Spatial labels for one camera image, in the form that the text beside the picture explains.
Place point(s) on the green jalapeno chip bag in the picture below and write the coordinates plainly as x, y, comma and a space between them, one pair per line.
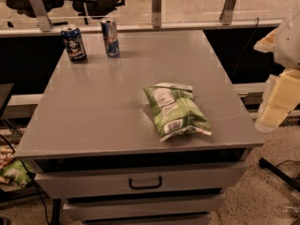
174, 110

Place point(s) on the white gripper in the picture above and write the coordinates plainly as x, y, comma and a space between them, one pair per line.
290, 44

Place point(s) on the redbull can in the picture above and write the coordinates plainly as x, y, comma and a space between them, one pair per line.
109, 33

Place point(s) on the black stand leg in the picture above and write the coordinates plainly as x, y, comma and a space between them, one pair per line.
264, 164

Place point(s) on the middle metal bracket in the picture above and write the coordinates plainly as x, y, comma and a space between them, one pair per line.
156, 13

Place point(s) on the blue soda can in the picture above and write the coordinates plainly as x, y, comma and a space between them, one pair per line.
73, 41

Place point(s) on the right metal bracket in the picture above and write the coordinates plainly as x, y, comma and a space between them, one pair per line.
226, 15

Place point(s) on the grey drawer cabinet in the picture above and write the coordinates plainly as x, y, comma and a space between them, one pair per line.
93, 130

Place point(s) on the metal bracket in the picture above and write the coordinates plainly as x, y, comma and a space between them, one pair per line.
43, 20
226, 15
156, 13

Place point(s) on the left metal bracket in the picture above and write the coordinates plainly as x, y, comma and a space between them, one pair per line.
43, 20

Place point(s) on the chip bags on floor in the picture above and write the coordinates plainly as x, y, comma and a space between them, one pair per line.
12, 170

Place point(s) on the black drawer handle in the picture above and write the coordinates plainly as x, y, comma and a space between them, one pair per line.
145, 184

